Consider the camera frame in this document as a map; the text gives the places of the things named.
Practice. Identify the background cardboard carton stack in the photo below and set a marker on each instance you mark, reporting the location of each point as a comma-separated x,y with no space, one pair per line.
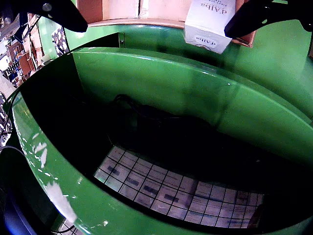
24,58

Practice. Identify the white d'Alba carton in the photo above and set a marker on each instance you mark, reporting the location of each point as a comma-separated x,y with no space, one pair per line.
205,27

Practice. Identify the green metal shelf unit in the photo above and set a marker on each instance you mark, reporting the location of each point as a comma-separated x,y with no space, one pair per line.
171,83

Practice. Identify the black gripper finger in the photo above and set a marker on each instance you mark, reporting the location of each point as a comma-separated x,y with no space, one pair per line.
61,14
256,17

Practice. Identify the black patterned card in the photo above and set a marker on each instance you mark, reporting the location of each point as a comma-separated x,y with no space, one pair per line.
60,39

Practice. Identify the shallow cardboard tray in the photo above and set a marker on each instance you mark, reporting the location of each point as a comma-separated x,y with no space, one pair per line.
117,9

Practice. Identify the white tape roll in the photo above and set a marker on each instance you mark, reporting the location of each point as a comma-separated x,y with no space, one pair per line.
45,59

